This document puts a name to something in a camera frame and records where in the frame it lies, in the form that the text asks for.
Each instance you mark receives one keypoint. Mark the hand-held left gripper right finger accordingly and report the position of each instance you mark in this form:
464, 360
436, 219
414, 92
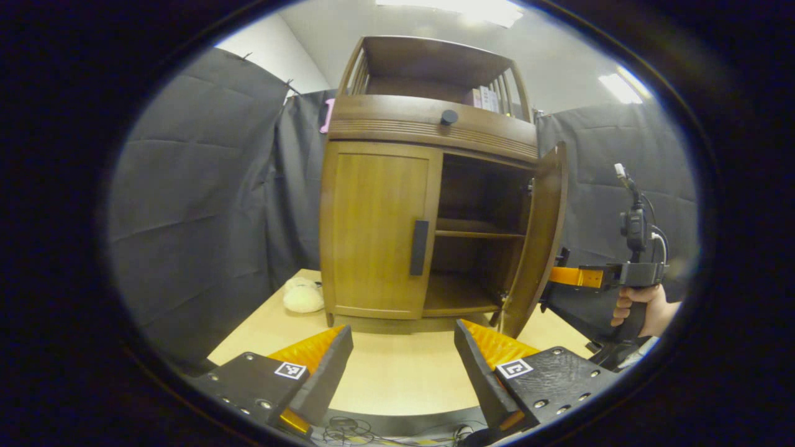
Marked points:
481, 379

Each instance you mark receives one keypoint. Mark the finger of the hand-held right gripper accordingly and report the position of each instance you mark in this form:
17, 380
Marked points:
574, 277

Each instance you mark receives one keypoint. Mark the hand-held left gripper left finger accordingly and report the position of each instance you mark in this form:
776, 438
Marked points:
329, 372

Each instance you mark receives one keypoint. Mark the wooden shoe cabinet door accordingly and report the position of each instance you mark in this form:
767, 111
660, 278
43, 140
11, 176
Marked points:
540, 236
372, 230

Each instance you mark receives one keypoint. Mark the wooden double-door shoe cabinet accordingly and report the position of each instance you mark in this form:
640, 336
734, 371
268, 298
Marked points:
428, 62

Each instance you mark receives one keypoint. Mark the wooden inner cabinet shelf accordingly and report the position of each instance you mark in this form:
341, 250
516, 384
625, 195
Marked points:
478, 230

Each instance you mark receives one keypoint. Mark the wooden cabinet drawer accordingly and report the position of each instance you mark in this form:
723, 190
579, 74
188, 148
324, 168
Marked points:
397, 121

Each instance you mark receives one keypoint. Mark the cream plush toy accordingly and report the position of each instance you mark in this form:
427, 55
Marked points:
303, 298

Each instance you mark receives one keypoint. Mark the small ceiling light panel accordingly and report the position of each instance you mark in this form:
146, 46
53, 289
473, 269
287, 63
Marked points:
621, 87

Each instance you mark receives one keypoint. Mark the grey book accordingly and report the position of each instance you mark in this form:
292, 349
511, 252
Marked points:
494, 100

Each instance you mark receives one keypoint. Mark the black round drawer knob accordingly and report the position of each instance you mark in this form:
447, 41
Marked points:
448, 117

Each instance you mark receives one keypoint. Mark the pink book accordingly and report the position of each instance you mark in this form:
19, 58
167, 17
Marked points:
476, 97

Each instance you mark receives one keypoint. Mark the black backdrop cloth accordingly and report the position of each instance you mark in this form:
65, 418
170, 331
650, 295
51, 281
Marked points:
199, 186

